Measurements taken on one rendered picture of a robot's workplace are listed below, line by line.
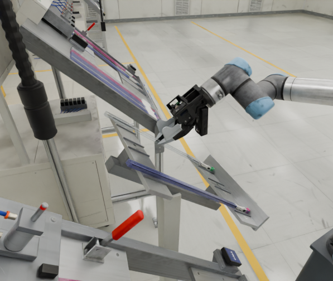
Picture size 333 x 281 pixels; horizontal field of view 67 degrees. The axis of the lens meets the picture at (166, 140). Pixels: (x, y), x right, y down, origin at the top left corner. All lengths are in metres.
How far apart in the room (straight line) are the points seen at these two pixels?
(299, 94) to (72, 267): 0.73
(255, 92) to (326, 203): 1.49
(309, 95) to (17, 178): 1.26
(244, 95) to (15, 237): 0.66
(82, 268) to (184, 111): 0.50
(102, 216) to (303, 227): 1.27
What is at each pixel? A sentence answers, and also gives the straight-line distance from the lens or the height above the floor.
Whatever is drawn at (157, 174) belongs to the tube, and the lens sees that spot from 0.57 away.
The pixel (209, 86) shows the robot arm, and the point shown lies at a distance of 0.78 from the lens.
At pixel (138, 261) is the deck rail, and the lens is 0.54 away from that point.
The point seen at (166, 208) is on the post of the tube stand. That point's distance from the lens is 0.81.
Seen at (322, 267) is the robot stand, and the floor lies 0.48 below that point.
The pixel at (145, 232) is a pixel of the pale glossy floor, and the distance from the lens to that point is 1.70.
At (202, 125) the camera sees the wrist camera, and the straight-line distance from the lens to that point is 0.83.
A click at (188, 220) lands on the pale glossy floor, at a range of 1.76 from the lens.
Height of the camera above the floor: 1.40
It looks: 35 degrees down
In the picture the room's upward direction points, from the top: straight up
